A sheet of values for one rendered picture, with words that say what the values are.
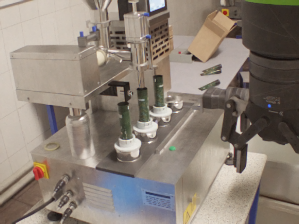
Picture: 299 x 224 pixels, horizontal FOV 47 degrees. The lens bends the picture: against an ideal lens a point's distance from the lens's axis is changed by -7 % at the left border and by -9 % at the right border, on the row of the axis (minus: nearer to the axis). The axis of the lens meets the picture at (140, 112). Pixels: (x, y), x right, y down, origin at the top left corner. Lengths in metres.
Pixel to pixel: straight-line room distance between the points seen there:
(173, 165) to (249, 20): 0.66
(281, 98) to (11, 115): 2.43
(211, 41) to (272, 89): 2.32
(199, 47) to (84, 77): 1.87
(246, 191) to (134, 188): 0.50
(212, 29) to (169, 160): 1.78
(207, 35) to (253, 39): 2.33
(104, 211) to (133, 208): 0.11
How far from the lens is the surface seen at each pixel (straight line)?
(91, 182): 1.07
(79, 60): 0.94
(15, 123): 2.75
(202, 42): 2.74
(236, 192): 1.35
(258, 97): 0.42
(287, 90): 0.40
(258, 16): 0.38
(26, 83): 1.09
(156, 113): 1.16
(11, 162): 2.78
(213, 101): 1.06
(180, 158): 1.02
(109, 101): 1.34
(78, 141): 1.05
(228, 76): 2.48
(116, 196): 1.04
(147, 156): 1.02
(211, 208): 1.27
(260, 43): 0.39
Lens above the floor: 1.56
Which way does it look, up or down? 24 degrees down
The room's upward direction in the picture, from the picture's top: 5 degrees counter-clockwise
